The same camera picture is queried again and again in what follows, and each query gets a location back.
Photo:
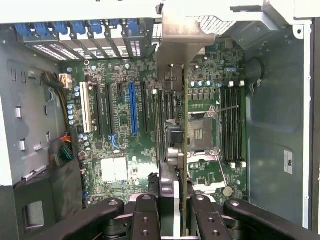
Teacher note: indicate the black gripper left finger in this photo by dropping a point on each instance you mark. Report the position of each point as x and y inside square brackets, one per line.
[145, 220]

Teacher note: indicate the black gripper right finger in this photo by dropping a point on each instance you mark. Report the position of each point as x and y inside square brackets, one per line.
[207, 220]

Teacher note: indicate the round coin battery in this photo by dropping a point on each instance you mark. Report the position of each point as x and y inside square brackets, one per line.
[227, 191]

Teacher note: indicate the metal socket cover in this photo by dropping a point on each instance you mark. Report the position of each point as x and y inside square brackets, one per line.
[207, 175]

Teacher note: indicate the silver chipset heatsink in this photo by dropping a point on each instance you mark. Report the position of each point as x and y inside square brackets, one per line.
[113, 170]

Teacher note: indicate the CPU socket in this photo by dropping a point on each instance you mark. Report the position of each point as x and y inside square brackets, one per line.
[202, 132]

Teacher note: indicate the black RAM slot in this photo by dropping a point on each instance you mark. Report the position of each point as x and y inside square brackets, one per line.
[229, 125]
[235, 125]
[223, 125]
[242, 125]

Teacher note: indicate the black drive box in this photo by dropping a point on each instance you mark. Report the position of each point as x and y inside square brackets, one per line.
[50, 200]

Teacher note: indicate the white case sticker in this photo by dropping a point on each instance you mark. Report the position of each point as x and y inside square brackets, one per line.
[288, 162]

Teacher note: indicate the blue expansion slot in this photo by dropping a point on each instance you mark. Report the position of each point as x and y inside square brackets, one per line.
[133, 110]

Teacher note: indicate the thin locking lever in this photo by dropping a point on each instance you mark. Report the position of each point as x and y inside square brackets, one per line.
[230, 108]

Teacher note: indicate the white expansion slot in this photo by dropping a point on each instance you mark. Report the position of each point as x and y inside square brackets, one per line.
[85, 107]

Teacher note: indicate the short black expansion slot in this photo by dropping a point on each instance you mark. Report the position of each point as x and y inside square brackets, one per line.
[119, 90]

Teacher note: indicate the open PC case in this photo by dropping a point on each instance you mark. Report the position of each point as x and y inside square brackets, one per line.
[275, 100]

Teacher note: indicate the green motherboard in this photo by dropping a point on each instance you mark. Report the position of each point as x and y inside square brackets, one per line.
[120, 75]

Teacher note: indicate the blue card clip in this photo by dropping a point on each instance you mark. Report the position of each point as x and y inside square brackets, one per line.
[96, 27]
[79, 28]
[114, 23]
[22, 30]
[60, 28]
[132, 26]
[41, 29]

